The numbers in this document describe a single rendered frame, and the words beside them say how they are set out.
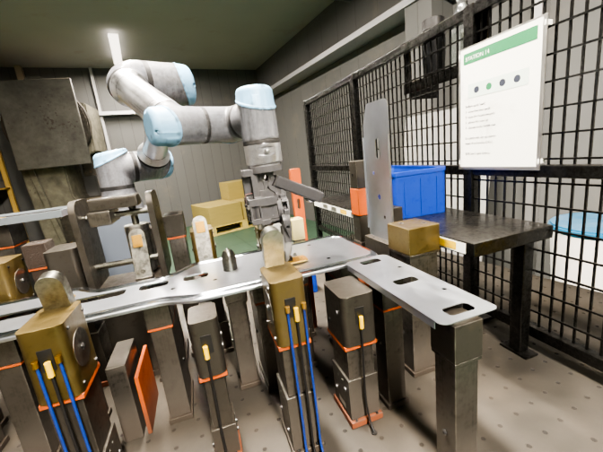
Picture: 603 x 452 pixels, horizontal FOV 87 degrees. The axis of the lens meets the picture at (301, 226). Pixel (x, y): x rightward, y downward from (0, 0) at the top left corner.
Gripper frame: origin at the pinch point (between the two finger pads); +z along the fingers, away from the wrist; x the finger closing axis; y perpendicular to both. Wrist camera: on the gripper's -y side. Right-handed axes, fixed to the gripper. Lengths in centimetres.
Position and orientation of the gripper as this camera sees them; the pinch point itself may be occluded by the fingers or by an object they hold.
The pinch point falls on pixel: (287, 254)
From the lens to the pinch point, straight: 71.6
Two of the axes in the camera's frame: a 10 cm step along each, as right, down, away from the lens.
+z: 1.3, 9.7, 2.3
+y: -9.4, 1.9, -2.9
